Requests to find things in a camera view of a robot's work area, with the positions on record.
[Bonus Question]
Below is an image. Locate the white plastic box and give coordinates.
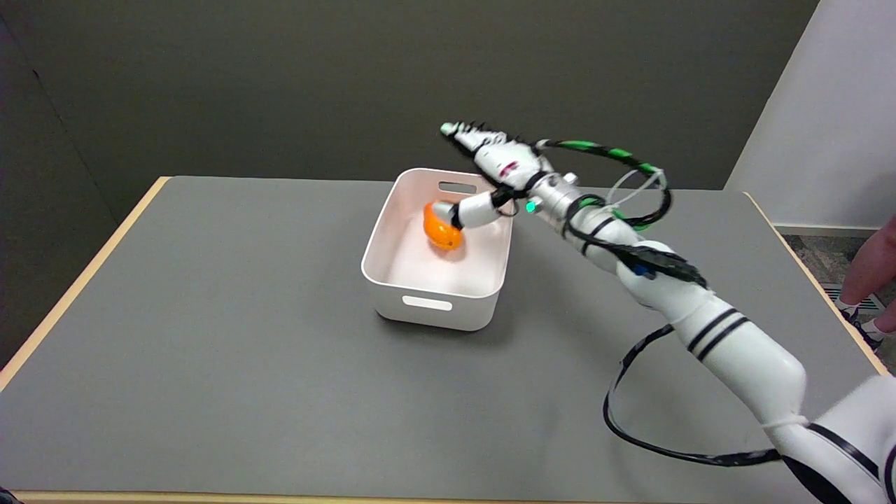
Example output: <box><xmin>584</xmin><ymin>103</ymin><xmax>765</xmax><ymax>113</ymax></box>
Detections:
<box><xmin>360</xmin><ymin>167</ymin><xmax>515</xmax><ymax>332</ymax></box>

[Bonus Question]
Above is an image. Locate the black cable with green tape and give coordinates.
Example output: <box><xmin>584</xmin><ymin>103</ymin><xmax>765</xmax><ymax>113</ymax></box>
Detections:
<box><xmin>535</xmin><ymin>139</ymin><xmax>673</xmax><ymax>230</ymax></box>

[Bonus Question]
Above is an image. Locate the thin white cable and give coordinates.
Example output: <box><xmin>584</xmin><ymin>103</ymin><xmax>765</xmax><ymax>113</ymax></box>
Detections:
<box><xmin>605</xmin><ymin>170</ymin><xmax>662</xmax><ymax>214</ymax></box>

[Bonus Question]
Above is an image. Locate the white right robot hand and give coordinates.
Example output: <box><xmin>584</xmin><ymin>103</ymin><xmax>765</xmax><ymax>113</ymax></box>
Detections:
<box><xmin>430</xmin><ymin>122</ymin><xmax>554</xmax><ymax>231</ymax></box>

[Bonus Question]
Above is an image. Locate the orange mango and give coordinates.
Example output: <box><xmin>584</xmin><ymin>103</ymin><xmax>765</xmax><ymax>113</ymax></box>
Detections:
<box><xmin>423</xmin><ymin>202</ymin><xmax>464</xmax><ymax>252</ymax></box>

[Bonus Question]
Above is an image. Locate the person's leg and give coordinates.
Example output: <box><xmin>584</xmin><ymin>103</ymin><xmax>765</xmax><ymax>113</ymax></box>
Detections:
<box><xmin>834</xmin><ymin>217</ymin><xmax>896</xmax><ymax>351</ymax></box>

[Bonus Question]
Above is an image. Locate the black looping cable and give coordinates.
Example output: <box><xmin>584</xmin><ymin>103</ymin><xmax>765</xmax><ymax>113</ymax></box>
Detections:
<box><xmin>603</xmin><ymin>323</ymin><xmax>781</xmax><ymax>468</ymax></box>

